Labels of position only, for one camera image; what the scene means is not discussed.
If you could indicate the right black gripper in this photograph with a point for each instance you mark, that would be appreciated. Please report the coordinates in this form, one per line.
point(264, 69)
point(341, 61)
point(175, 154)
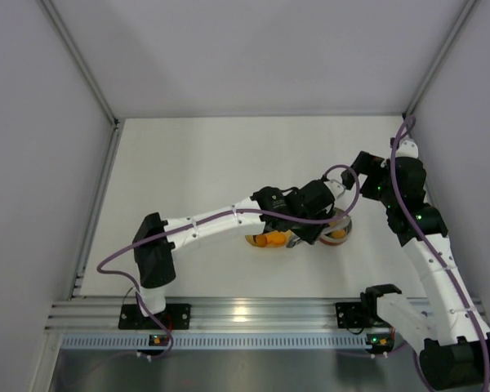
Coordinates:
point(360, 164)

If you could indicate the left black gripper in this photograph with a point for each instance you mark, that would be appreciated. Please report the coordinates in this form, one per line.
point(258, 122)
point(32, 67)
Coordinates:
point(306, 233)

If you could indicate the metal tongs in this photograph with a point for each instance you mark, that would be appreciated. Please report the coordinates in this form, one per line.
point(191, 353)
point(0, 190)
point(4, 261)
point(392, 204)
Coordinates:
point(332, 234)

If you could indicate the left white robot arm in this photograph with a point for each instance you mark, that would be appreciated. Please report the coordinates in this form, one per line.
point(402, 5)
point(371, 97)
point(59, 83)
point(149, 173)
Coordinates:
point(304, 213)

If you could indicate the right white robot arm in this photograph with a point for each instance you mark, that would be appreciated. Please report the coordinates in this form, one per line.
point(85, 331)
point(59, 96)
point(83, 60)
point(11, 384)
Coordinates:
point(452, 346)

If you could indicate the round metal lunch box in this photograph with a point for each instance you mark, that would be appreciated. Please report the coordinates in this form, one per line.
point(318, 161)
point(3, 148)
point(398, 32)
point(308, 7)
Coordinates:
point(337, 232)

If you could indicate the yellow food container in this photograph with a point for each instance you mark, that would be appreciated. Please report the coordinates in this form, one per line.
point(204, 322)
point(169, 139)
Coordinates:
point(274, 239)

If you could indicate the aluminium mounting rail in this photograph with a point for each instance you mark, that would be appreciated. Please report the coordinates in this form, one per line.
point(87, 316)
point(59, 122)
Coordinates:
point(209, 315)

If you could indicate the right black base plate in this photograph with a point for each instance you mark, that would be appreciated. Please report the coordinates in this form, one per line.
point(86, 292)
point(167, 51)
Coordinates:
point(350, 315)

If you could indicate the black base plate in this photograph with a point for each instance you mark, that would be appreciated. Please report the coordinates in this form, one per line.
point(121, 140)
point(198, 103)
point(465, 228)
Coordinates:
point(350, 315)
point(174, 317)

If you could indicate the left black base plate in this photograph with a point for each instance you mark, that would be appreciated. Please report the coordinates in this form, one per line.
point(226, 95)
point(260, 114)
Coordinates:
point(174, 317)

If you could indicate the right aluminium frame post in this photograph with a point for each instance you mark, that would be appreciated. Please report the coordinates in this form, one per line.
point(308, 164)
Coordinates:
point(455, 30)

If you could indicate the aluminium frame post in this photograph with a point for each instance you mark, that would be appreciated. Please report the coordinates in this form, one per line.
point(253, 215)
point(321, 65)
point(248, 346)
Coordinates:
point(65, 36)
point(455, 30)

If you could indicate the slotted cable duct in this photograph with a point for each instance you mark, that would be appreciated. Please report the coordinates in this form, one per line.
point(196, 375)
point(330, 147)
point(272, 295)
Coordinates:
point(215, 341)

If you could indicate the left aluminium frame post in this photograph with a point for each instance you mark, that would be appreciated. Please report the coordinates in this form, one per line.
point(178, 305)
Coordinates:
point(65, 36)

